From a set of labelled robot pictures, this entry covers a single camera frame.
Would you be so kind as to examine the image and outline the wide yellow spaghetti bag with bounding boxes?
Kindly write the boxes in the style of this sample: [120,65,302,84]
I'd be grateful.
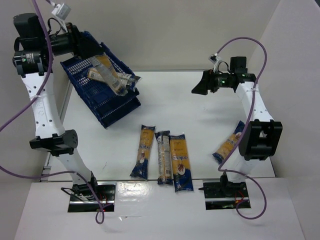
[169,134,194,193]

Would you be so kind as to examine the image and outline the left spaghetti bag on table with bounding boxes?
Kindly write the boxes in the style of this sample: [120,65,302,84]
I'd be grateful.
[130,124,156,180]

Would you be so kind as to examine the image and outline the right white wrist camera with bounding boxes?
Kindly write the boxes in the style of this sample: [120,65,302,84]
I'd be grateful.
[208,53,223,73]

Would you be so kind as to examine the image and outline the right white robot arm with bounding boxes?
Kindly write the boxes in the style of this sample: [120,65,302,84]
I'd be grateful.
[191,54,283,198]

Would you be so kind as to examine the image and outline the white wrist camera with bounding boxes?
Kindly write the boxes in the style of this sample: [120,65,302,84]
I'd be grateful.
[51,3,71,30]
[208,53,223,73]

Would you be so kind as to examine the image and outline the blue stacked plastic trays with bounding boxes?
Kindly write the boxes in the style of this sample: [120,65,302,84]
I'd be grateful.
[60,57,141,128]

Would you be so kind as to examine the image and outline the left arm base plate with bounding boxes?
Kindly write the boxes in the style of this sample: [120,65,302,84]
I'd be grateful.
[64,181,117,213]

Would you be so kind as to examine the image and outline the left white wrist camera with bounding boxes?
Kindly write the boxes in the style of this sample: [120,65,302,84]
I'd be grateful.
[51,3,71,30]

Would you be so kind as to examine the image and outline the pasta bag in tray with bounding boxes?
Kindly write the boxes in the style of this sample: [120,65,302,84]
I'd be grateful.
[86,67,142,91]

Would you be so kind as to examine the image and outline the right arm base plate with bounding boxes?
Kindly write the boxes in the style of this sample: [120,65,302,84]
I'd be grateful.
[199,176,251,210]

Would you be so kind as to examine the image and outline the grasped blue yellow spaghetti bag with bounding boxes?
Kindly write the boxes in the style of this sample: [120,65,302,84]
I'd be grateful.
[88,53,128,96]

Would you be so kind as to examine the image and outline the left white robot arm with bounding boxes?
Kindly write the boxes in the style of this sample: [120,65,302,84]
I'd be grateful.
[13,13,103,200]

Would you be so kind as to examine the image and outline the far right spaghetti bag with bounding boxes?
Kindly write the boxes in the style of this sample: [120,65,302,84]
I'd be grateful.
[212,120,245,164]

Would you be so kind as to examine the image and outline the middle dark spaghetti bag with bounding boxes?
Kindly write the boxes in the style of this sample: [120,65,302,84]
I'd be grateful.
[155,130,173,186]

